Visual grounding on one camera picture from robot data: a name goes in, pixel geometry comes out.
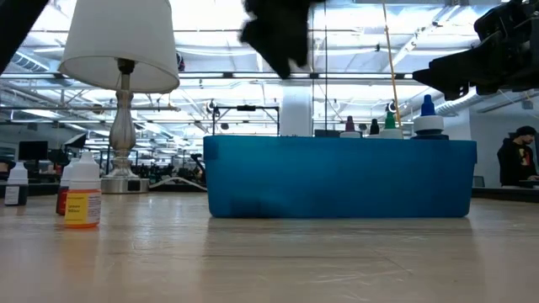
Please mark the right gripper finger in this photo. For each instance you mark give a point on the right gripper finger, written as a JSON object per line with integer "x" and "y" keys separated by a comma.
{"x": 446, "y": 82}
{"x": 459, "y": 60}

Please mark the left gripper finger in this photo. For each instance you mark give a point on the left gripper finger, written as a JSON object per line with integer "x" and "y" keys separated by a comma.
{"x": 286, "y": 46}

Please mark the large blue-tipped food coloring bottle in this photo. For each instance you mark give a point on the large blue-tipped food coloring bottle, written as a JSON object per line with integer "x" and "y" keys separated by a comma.
{"x": 428, "y": 122}

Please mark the large green-tipped food coloring bottle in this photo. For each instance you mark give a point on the large green-tipped food coloring bottle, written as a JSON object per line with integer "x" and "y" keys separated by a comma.
{"x": 390, "y": 122}

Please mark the large black-tipped food coloring bottle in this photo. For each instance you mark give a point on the large black-tipped food coloring bottle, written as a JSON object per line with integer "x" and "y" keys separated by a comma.
{"x": 374, "y": 127}

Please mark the large purple-tipped food coloring bottle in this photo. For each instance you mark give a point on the large purple-tipped food coloring bottle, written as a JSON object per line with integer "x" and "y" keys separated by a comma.
{"x": 349, "y": 125}

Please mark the blue plastic bin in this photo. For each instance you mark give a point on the blue plastic bin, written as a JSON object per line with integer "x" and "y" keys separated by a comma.
{"x": 337, "y": 177}

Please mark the small orange food coloring bottle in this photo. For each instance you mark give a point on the small orange food coloring bottle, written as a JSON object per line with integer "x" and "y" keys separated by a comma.
{"x": 83, "y": 198}

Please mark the small red food coloring bottle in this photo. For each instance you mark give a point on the small red food coloring bottle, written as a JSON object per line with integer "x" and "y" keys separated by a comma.
{"x": 61, "y": 202}

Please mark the small black food coloring bottle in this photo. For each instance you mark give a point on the small black food coloring bottle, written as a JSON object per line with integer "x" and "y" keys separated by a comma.
{"x": 17, "y": 181}

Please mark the white pillar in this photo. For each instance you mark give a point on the white pillar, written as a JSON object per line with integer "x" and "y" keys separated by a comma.
{"x": 296, "y": 111}

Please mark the person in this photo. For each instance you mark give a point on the person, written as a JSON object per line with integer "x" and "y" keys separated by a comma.
{"x": 516, "y": 160}

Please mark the white shade table lamp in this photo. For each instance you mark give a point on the white shade table lamp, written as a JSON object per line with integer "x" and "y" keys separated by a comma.
{"x": 122, "y": 42}

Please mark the black monitor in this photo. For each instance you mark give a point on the black monitor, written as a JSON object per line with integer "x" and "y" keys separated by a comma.
{"x": 33, "y": 150}

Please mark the black metal stand frame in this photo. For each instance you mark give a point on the black metal stand frame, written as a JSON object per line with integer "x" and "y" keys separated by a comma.
{"x": 246, "y": 108}

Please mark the black aluminium table frame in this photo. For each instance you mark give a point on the black aluminium table frame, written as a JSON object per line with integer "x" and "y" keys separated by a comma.
{"x": 505, "y": 194}

